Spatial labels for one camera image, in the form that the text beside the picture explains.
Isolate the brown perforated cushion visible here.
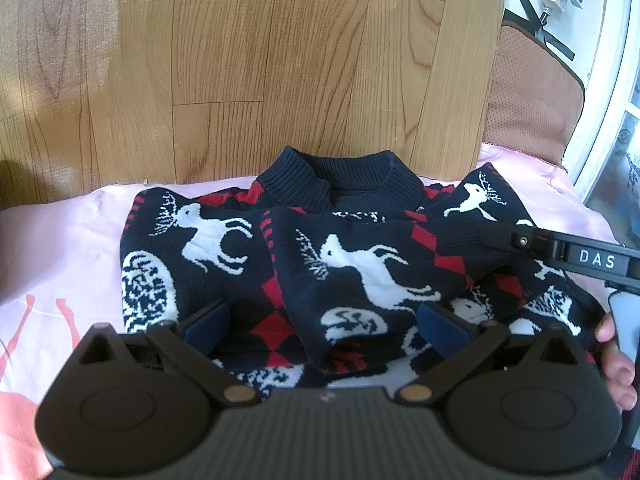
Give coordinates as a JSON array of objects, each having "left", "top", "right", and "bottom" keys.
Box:
[{"left": 482, "top": 19, "right": 587, "bottom": 162}]

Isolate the person's right hand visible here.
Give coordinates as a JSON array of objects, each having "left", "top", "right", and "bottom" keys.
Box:
[{"left": 595, "top": 312, "right": 640, "bottom": 412}]

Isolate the pink printed bedsheet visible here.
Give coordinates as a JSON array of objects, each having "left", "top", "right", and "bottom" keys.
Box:
[{"left": 0, "top": 142, "right": 616, "bottom": 461}]

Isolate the navy reindeer knit sweater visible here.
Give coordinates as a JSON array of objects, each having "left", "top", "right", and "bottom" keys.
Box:
[{"left": 119, "top": 146, "right": 608, "bottom": 392}]

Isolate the white window frame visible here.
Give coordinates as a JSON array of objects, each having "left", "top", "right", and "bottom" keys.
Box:
[{"left": 565, "top": 0, "right": 640, "bottom": 241}]

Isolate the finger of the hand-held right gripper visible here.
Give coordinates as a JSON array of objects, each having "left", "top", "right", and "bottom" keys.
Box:
[{"left": 477, "top": 224, "right": 557, "bottom": 265}]

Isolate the wooden headboard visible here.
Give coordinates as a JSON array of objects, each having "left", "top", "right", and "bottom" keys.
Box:
[{"left": 0, "top": 0, "right": 511, "bottom": 211}]

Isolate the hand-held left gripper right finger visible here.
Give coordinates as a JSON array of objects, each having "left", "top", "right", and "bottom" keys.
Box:
[{"left": 397, "top": 301, "right": 581, "bottom": 407}]

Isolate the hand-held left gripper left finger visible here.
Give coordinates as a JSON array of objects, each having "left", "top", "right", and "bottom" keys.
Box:
[{"left": 75, "top": 301, "right": 257, "bottom": 407}]

